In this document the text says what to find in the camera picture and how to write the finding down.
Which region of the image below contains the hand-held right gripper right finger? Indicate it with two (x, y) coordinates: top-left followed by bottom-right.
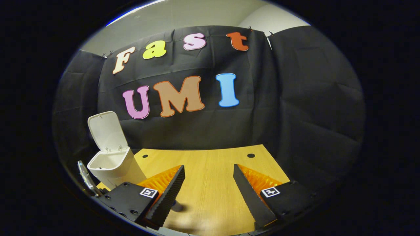
(233, 164), (315, 230)

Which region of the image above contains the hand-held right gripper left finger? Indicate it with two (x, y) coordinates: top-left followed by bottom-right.
(98, 165), (186, 230)

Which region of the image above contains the white desktop garbage bin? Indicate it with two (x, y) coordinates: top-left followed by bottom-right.
(87, 111), (148, 190)

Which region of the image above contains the wooden desktop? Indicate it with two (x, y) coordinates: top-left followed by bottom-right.
(97, 144), (291, 236)

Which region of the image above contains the black backdrop cloth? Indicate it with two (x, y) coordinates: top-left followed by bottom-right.
(52, 25), (366, 197)

